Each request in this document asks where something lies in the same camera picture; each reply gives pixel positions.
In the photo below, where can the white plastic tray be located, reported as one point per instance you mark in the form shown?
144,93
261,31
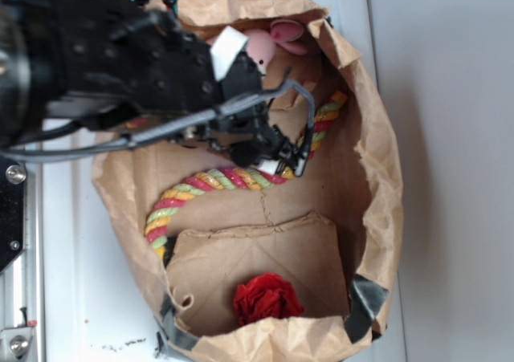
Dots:
93,308

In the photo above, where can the red crumpled tissue paper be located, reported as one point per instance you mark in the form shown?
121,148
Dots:
266,296

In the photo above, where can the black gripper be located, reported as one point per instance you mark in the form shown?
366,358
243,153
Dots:
238,125

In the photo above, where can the black metal bracket plate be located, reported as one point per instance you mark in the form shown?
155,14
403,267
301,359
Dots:
13,192

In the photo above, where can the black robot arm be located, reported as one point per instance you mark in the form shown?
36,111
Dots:
84,77

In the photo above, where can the brown paper bag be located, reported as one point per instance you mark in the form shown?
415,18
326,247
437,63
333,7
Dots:
335,233

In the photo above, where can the pink plush bunny toy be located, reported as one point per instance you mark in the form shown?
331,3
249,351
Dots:
259,44

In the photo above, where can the aluminium frame rail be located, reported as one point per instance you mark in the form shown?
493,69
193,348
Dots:
22,290

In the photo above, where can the multicolour twisted rope toy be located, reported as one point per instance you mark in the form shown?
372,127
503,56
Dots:
198,184

